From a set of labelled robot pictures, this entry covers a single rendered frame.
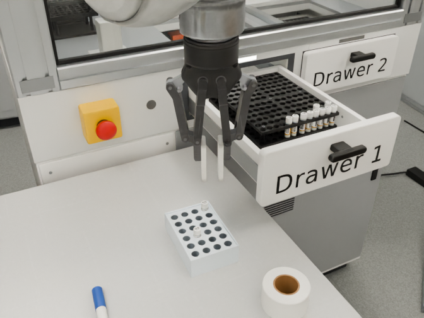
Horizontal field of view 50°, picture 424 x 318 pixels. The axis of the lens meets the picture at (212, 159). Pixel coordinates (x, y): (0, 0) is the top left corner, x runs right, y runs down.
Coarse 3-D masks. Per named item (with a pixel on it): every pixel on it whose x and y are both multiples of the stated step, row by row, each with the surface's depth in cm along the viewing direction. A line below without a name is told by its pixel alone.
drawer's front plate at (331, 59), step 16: (336, 48) 110; (352, 48) 113; (368, 48) 115; (384, 48) 118; (304, 64) 109; (320, 64) 111; (336, 64) 113; (352, 64) 115; (320, 80) 113; (352, 80) 118; (368, 80) 121
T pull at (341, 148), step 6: (336, 144) 77; (342, 144) 77; (360, 144) 77; (336, 150) 76; (342, 150) 76; (348, 150) 76; (354, 150) 76; (360, 150) 76; (366, 150) 77; (330, 156) 75; (336, 156) 74; (342, 156) 75; (348, 156) 76
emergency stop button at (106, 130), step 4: (100, 124) 87; (104, 124) 87; (108, 124) 87; (112, 124) 88; (96, 128) 87; (100, 128) 87; (104, 128) 87; (108, 128) 87; (112, 128) 88; (116, 128) 89; (96, 132) 88; (100, 132) 87; (104, 132) 87; (108, 132) 88; (112, 132) 88; (100, 136) 88; (104, 136) 88; (108, 136) 88; (112, 136) 89
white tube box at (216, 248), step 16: (192, 208) 81; (208, 208) 81; (176, 224) 79; (192, 224) 78; (208, 224) 78; (224, 224) 78; (176, 240) 76; (192, 240) 75; (208, 240) 75; (224, 240) 75; (192, 256) 72; (208, 256) 72; (224, 256) 73; (192, 272) 72
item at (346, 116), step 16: (304, 80) 103; (192, 96) 99; (320, 96) 98; (192, 112) 101; (208, 112) 93; (352, 112) 90; (208, 128) 95; (240, 144) 83; (240, 160) 84; (256, 160) 79; (256, 176) 80
